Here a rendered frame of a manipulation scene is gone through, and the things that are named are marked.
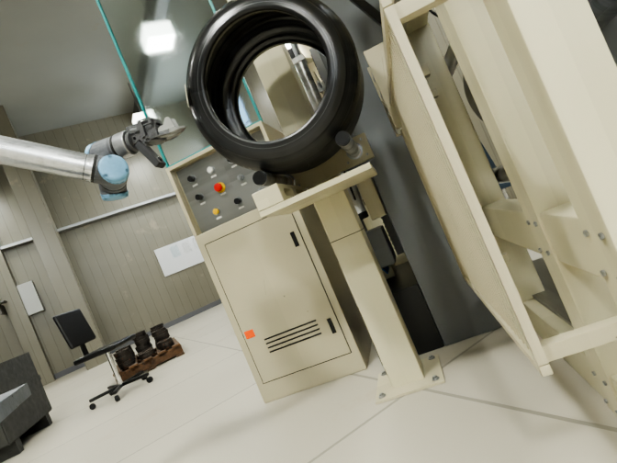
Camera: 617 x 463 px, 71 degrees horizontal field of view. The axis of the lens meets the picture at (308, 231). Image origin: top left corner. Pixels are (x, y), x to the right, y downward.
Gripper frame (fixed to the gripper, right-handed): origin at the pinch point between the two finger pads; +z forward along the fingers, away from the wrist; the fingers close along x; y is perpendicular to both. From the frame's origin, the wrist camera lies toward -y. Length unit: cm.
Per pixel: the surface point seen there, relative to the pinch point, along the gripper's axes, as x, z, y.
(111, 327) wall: 732, -649, -142
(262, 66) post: 26.0, 27.3, 20.4
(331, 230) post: 26, 35, -48
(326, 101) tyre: -12, 51, -11
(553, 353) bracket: -60, 80, -76
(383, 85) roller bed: 19, 69, -4
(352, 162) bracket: 24, 50, -26
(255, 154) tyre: -11.4, 25.8, -18.5
